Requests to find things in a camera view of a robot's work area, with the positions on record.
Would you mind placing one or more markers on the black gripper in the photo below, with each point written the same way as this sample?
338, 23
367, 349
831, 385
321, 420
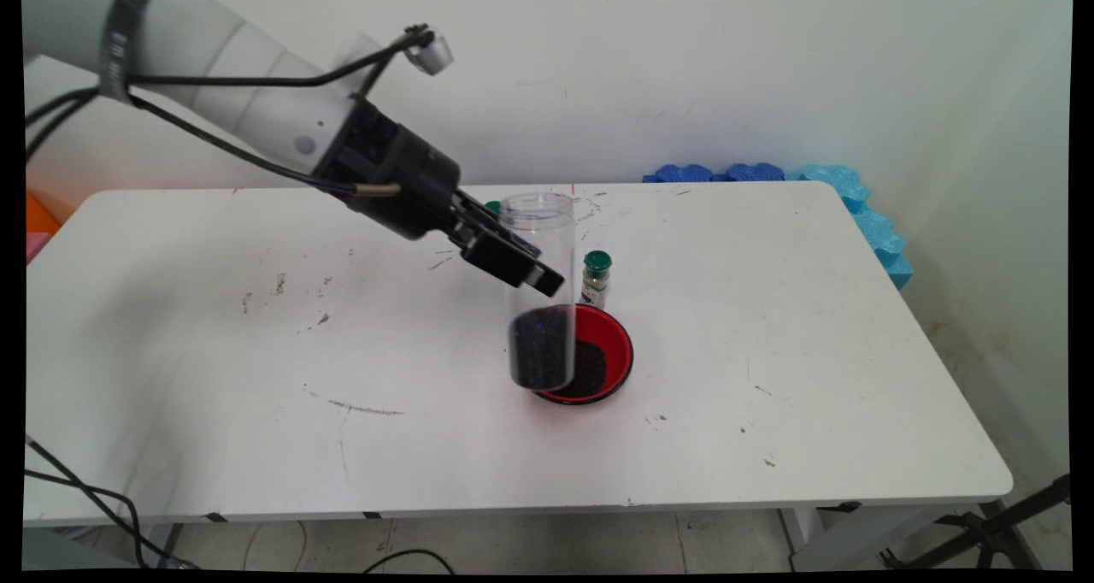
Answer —
393, 177

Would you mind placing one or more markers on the clear plastic jar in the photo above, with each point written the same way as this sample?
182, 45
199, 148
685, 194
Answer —
543, 352

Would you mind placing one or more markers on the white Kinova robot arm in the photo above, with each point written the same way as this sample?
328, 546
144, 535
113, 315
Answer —
214, 61

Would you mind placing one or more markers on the small green-capped spice bottle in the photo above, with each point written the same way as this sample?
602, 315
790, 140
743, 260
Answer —
596, 285

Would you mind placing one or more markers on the red bowl with black seeds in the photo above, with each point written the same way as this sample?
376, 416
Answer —
611, 352

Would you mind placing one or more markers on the light blue foam mat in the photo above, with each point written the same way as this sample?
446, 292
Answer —
880, 237

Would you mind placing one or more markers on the orange block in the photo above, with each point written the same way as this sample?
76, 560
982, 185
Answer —
38, 214

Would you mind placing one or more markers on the pink block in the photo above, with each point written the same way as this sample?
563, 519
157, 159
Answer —
36, 248

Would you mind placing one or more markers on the black tripod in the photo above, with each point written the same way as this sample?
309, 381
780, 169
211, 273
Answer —
991, 527

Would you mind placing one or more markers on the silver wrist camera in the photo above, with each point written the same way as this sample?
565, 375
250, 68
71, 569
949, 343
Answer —
434, 53

